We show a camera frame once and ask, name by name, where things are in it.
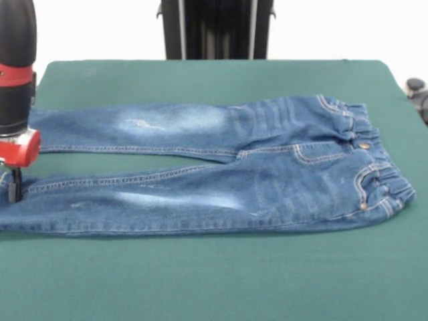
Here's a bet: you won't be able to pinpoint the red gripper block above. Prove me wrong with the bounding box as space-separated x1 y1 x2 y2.
0 128 42 204

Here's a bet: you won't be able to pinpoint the blue denim jeans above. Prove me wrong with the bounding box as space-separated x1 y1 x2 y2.
0 94 417 240

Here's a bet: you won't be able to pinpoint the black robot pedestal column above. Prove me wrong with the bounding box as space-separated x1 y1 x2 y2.
155 0 277 61

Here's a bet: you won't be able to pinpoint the dark green tablecloth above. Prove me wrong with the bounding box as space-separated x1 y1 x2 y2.
0 59 428 321

